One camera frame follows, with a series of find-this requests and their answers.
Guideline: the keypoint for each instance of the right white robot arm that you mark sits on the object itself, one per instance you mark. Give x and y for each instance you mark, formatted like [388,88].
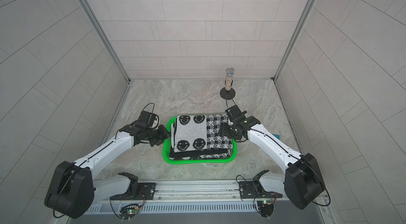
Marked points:
[301,181]

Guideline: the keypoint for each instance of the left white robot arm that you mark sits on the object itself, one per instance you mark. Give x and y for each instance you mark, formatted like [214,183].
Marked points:
[73,190]

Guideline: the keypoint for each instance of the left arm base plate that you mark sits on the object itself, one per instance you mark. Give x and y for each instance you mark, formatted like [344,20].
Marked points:
[144,191]

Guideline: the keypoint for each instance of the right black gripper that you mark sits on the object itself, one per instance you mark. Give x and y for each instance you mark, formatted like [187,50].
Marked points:
[223,130]

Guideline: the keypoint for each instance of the aluminium mounting rail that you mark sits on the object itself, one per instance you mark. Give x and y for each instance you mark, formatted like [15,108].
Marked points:
[177,190]

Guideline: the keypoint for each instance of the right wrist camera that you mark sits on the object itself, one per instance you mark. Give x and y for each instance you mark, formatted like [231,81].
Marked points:
[235,115]

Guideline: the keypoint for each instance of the green plastic basket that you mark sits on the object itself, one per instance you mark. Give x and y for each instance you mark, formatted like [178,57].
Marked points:
[199,161]

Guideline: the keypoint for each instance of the left circuit board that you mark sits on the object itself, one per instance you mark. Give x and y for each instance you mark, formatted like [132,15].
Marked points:
[128,212]

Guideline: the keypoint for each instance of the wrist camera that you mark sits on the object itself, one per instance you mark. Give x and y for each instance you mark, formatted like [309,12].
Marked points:
[235,115]
[150,119]

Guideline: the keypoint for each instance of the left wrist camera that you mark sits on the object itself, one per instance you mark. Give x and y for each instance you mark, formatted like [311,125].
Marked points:
[150,119]

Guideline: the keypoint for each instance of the circuit board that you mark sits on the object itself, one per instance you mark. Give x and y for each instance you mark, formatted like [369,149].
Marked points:
[265,209]
[128,212]

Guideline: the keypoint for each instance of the black white houndstooth scarf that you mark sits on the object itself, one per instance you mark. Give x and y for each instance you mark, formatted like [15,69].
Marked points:
[203,136]

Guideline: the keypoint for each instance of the right circuit board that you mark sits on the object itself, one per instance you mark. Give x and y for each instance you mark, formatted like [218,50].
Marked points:
[265,209]

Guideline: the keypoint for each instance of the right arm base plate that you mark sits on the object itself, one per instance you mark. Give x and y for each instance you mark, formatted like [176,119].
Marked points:
[250,189]

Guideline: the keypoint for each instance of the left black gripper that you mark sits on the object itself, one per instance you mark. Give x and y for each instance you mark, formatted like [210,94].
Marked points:
[164,134]

